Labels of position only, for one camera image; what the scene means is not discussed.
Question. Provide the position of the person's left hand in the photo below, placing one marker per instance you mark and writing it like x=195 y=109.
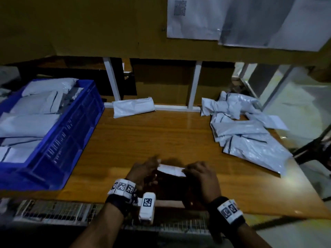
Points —
x=142 y=172

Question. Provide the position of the blue plastic crate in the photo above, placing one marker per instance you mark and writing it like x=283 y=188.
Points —
x=77 y=142

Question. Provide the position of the white metal shelf leg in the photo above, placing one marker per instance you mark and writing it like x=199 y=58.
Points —
x=194 y=84
x=278 y=86
x=111 y=79

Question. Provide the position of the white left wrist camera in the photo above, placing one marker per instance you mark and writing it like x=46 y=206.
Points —
x=147 y=206

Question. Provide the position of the packed white bags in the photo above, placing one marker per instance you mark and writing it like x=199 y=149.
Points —
x=31 y=124

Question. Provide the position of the person's left forearm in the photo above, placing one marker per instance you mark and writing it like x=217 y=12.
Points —
x=98 y=227

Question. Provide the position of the person's right hand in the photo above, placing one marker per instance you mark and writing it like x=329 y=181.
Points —
x=204 y=180

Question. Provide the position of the white mailer bag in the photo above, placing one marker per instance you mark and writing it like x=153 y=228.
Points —
x=171 y=170

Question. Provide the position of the wooden table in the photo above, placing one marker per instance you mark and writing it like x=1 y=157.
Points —
x=181 y=136

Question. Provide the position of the pile of grey mailer bags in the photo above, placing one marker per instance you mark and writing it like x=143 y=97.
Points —
x=248 y=142

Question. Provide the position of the person's right forearm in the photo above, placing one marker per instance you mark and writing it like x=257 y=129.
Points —
x=253 y=236

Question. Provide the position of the left marker wristband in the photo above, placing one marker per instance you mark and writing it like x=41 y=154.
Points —
x=122 y=189

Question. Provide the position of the brown wooden chair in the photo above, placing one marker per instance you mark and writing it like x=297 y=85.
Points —
x=315 y=149

